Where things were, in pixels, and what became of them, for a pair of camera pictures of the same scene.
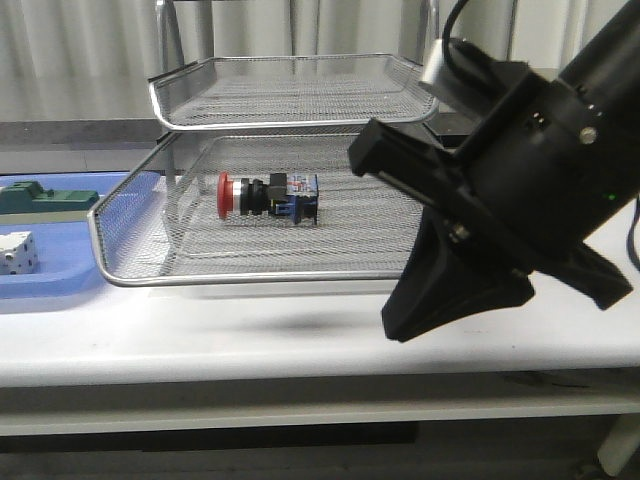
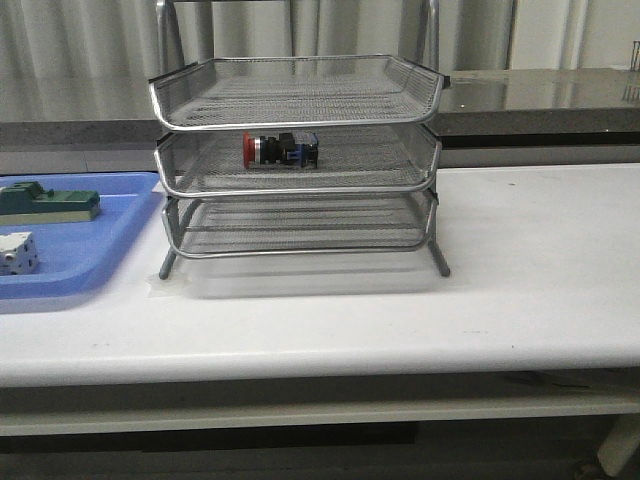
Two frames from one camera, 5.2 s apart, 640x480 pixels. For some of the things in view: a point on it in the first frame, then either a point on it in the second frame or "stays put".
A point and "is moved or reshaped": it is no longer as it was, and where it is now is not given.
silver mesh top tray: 226,92 stays put
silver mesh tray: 160,224 is moved or reshaped
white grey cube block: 18,253 stays put
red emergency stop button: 293,195 → 299,150
